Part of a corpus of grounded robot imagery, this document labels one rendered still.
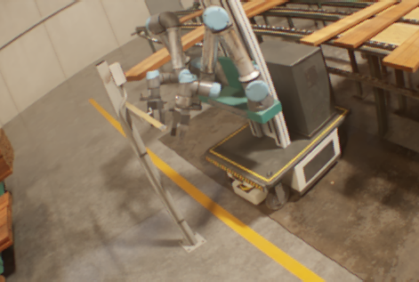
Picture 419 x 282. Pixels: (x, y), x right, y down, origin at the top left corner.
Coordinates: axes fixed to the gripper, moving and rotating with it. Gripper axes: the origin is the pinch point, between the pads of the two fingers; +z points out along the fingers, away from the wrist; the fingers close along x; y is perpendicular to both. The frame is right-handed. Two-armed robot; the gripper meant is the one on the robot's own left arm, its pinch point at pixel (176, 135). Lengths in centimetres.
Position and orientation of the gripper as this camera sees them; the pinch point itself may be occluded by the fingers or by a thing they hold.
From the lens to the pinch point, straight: 193.3
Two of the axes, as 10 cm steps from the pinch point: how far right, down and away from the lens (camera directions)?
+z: -2.0, 9.3, 3.1
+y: -9.2, -0.6, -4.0
